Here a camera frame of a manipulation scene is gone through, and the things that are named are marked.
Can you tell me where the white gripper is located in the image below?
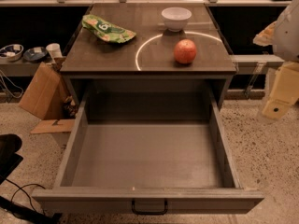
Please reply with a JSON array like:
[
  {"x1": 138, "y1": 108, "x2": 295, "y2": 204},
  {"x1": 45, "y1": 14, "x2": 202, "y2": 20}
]
[{"x1": 262, "y1": 62, "x2": 299, "y2": 120}]

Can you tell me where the green rice chip bag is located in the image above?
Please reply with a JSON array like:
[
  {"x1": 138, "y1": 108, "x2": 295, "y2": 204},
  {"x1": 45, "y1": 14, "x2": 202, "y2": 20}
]
[{"x1": 82, "y1": 14, "x2": 136, "y2": 44}]

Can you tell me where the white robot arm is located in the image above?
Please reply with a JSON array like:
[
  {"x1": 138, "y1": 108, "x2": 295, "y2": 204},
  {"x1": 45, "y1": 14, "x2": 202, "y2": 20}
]
[{"x1": 253, "y1": 0, "x2": 299, "y2": 120}]

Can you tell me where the grey cabinet with top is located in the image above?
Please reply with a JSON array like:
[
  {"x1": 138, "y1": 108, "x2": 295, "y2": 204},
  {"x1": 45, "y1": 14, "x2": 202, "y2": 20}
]
[{"x1": 62, "y1": 3, "x2": 236, "y2": 105}]

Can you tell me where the open grey top drawer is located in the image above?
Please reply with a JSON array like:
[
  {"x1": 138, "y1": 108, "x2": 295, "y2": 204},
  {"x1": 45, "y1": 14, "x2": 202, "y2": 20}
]
[{"x1": 33, "y1": 89, "x2": 263, "y2": 214}]

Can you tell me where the grey low shelf right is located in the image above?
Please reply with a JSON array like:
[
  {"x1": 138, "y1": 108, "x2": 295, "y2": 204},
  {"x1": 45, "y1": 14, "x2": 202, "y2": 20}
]
[{"x1": 231, "y1": 54, "x2": 283, "y2": 75}]

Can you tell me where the grey low shelf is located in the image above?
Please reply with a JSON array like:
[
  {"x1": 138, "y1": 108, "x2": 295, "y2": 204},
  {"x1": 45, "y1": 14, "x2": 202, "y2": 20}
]
[
  {"x1": 231, "y1": 54, "x2": 283, "y2": 75},
  {"x1": 0, "y1": 57, "x2": 65, "y2": 77}
]

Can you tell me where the red apple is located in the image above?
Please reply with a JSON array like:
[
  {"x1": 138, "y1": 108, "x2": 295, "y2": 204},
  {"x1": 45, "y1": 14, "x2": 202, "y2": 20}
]
[{"x1": 174, "y1": 39, "x2": 197, "y2": 64}]

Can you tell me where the white ceramic bowl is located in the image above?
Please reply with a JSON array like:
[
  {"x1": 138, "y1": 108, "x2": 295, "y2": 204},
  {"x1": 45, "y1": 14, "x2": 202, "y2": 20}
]
[{"x1": 162, "y1": 7, "x2": 192, "y2": 32}]

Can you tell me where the white paper cup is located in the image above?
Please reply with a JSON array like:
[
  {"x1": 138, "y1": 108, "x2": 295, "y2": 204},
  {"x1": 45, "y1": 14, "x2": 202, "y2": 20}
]
[{"x1": 46, "y1": 43, "x2": 62, "y2": 59}]

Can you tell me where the brown cardboard box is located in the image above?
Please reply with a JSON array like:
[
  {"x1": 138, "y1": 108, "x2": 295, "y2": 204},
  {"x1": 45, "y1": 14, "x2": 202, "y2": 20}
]
[{"x1": 19, "y1": 63, "x2": 69, "y2": 119}]

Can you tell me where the flat cardboard piece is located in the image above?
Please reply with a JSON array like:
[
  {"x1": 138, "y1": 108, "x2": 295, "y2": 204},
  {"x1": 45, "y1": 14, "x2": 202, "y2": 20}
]
[{"x1": 31, "y1": 119, "x2": 75, "y2": 134}]

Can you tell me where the dark blue bowl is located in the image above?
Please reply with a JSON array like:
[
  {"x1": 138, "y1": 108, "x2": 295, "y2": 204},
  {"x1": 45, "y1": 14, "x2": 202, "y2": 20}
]
[{"x1": 23, "y1": 47, "x2": 48, "y2": 63}]

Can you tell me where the grey low shelf left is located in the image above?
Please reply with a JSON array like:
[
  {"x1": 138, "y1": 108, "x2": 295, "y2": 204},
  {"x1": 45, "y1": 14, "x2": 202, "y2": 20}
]
[{"x1": 0, "y1": 57, "x2": 65, "y2": 77}]

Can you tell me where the blue patterned bowl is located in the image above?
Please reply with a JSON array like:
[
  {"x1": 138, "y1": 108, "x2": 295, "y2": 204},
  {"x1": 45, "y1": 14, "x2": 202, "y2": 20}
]
[{"x1": 0, "y1": 44, "x2": 23, "y2": 62}]

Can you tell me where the black drawer handle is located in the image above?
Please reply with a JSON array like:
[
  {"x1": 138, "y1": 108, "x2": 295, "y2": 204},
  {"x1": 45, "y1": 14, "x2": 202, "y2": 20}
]
[{"x1": 131, "y1": 200, "x2": 168, "y2": 216}]

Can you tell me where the black cable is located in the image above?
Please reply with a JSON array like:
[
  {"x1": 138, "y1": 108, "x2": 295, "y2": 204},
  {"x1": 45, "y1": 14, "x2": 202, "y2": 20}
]
[{"x1": 4, "y1": 178, "x2": 47, "y2": 217}]

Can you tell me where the white cable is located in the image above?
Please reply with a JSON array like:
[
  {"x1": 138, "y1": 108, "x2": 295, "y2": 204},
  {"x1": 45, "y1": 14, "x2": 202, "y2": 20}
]
[{"x1": 0, "y1": 69, "x2": 24, "y2": 100}]

